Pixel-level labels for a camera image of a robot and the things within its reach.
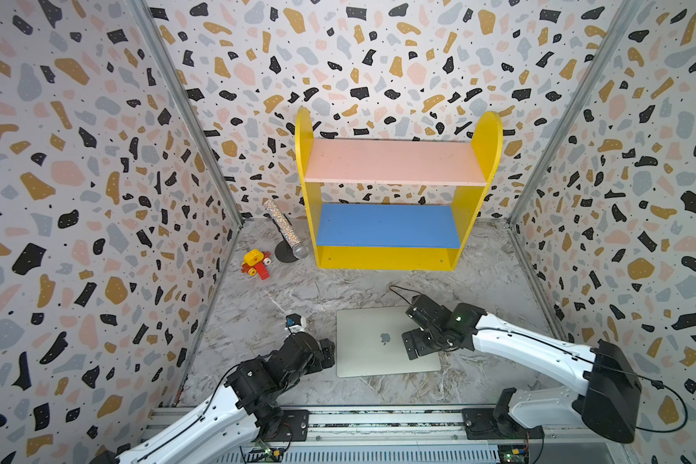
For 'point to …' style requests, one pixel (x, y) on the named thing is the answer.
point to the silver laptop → (369, 342)
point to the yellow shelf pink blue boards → (393, 204)
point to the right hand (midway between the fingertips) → (418, 344)
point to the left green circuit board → (265, 455)
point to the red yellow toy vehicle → (255, 262)
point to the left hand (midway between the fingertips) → (327, 350)
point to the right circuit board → (513, 453)
